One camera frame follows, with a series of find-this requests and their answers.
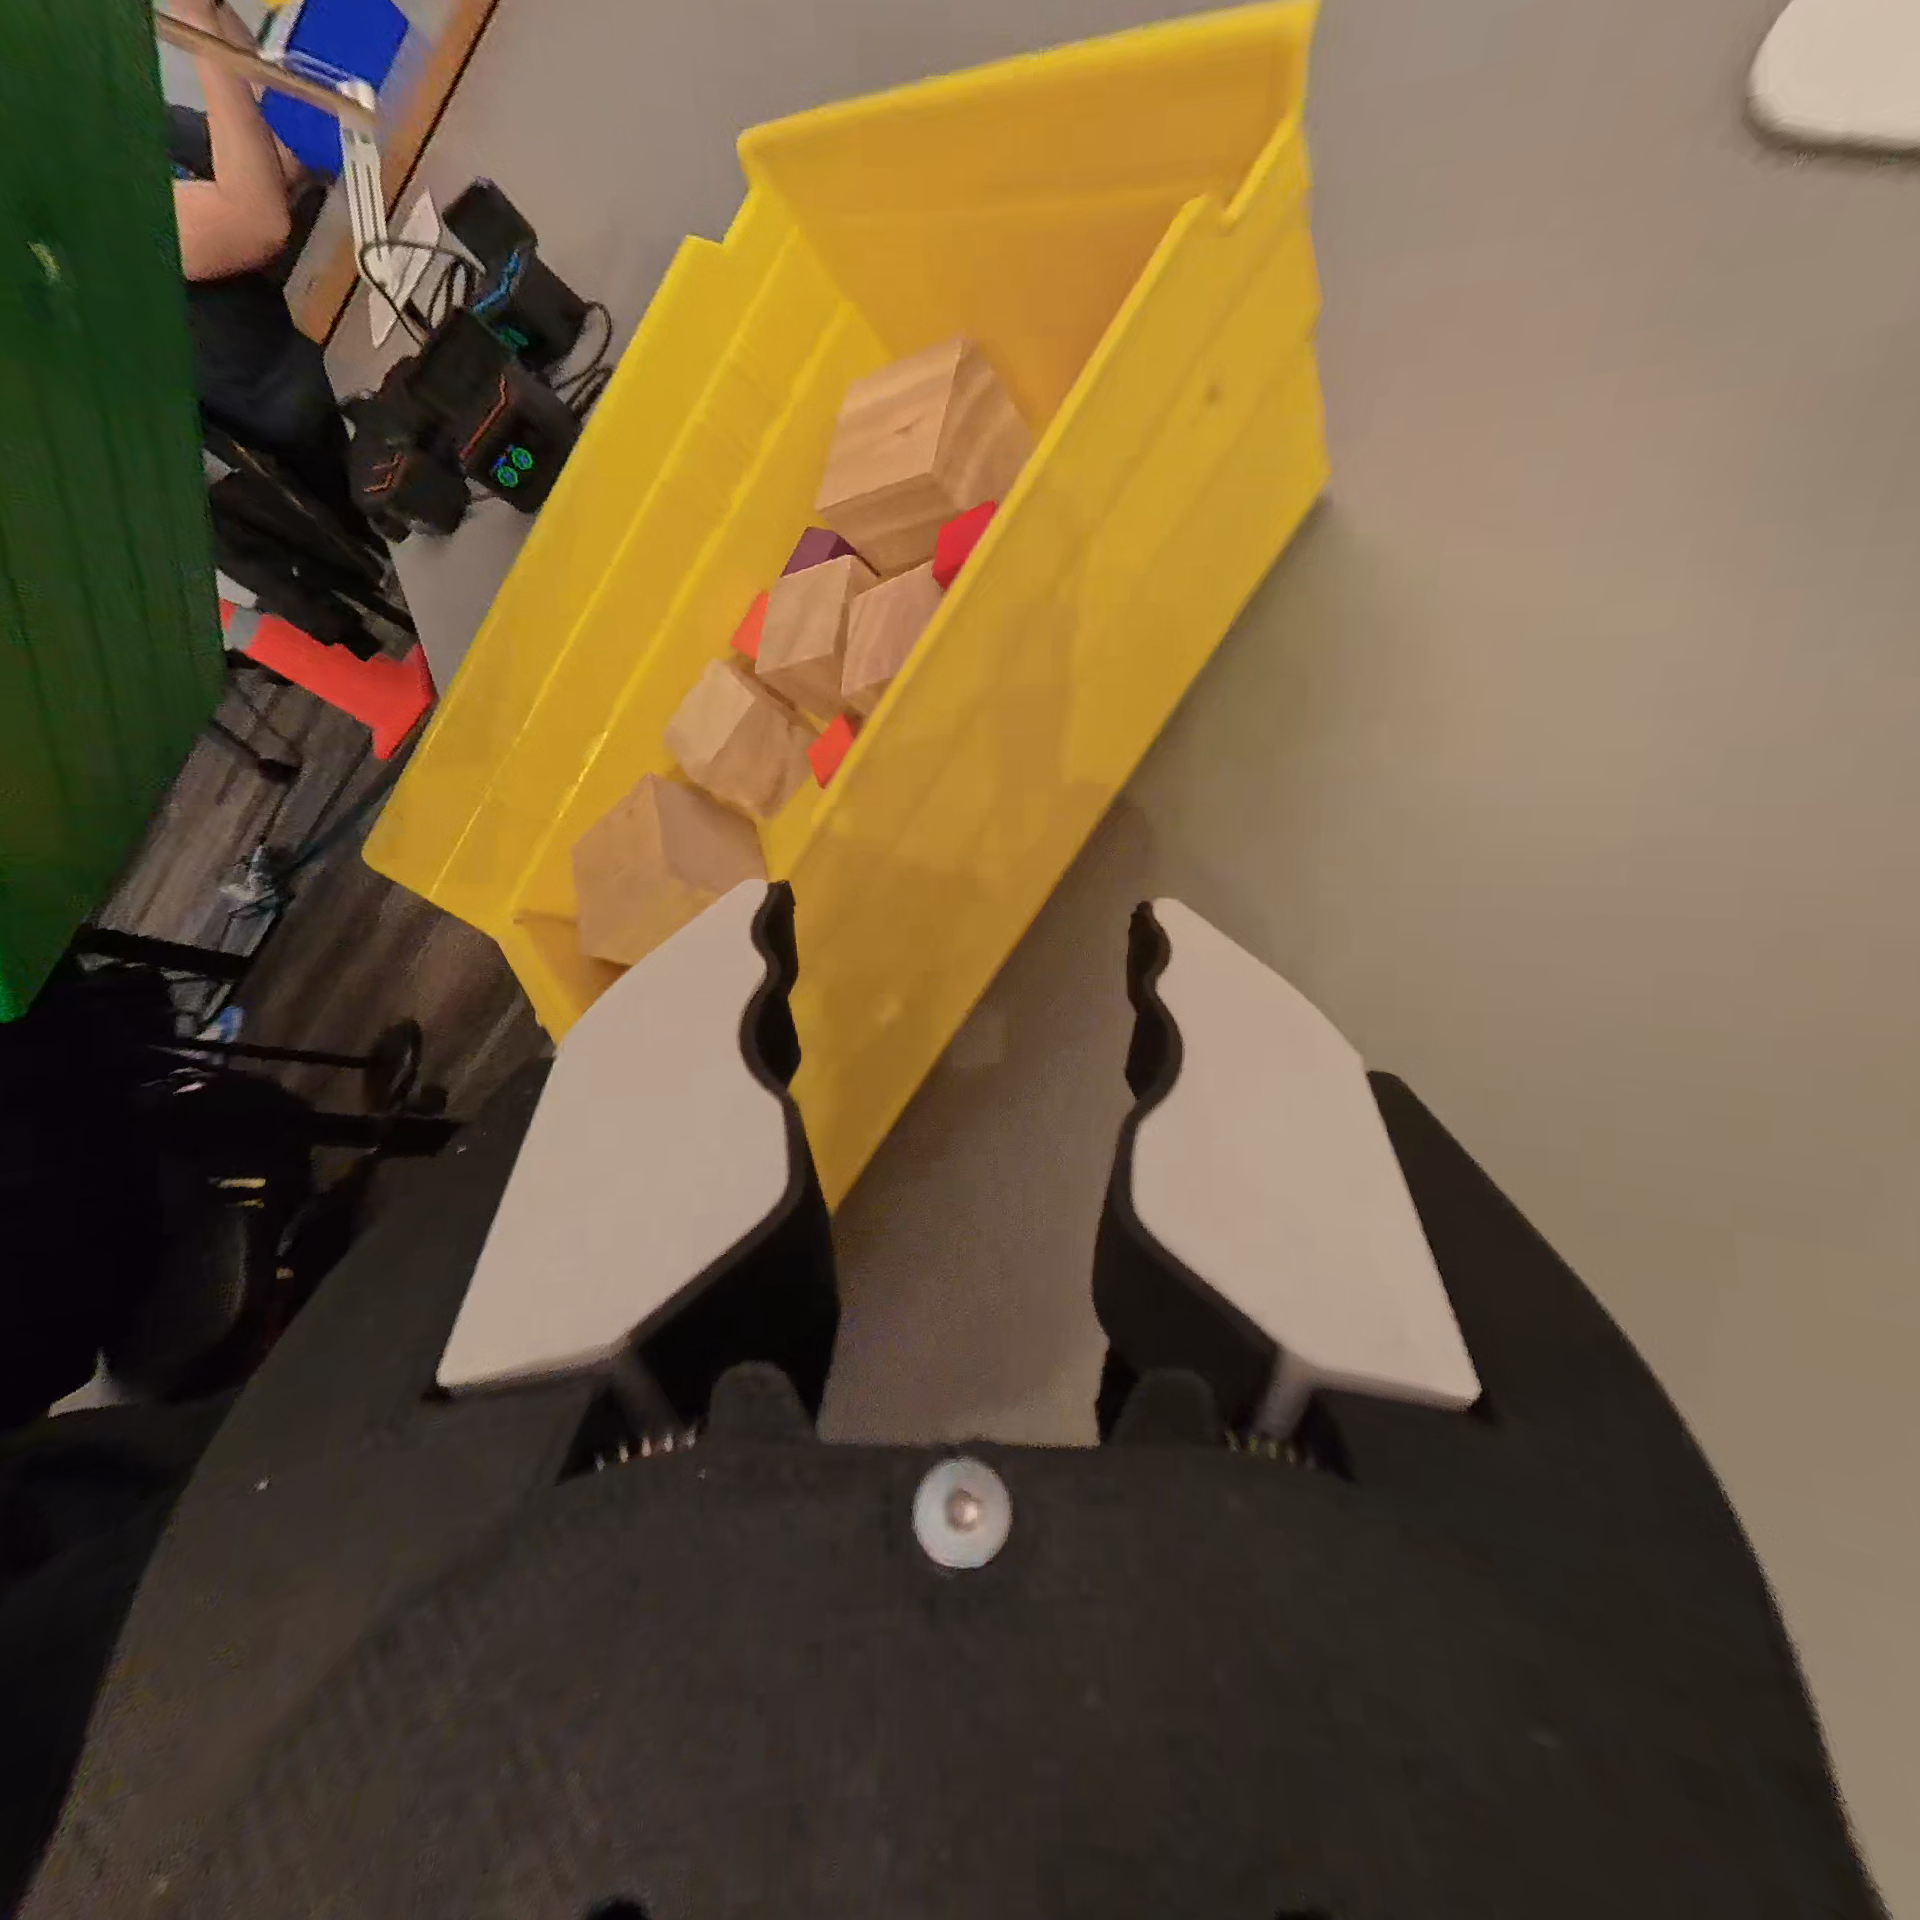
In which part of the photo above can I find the yellow plastic box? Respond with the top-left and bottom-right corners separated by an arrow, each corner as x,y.
363,0 -> 1331,1214

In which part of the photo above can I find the white rounded object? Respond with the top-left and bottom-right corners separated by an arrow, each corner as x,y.
1747,0 -> 1920,154

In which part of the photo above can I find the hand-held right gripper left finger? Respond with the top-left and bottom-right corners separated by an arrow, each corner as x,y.
435,881 -> 838,1433

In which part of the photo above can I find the blue bin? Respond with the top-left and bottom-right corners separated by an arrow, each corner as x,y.
261,0 -> 411,175

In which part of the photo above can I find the black battery pack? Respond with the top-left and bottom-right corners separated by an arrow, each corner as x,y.
440,178 -> 597,365
411,310 -> 584,515
344,395 -> 471,543

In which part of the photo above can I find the pile of wooden cubes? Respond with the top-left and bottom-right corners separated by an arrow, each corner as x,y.
568,335 -> 1040,969

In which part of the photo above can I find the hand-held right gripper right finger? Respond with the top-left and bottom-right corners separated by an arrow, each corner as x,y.
1088,897 -> 1488,1445

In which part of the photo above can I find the black chair base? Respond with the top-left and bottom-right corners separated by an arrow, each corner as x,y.
0,922 -> 471,1427

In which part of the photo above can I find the green plastic box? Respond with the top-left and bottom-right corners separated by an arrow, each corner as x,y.
0,0 -> 227,1025

